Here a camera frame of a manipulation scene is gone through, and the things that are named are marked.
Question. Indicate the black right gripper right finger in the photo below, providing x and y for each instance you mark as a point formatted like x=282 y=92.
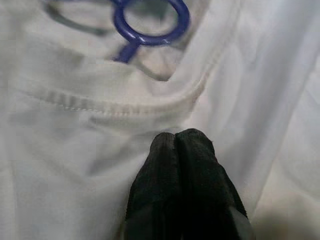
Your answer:
x=207 y=190

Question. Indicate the blue plastic hanger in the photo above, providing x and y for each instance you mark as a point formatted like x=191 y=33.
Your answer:
x=126 y=51

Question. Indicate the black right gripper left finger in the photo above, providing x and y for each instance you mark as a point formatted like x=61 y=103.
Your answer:
x=160 y=190

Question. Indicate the white shirt with brown patches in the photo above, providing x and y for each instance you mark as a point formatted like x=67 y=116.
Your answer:
x=75 y=150

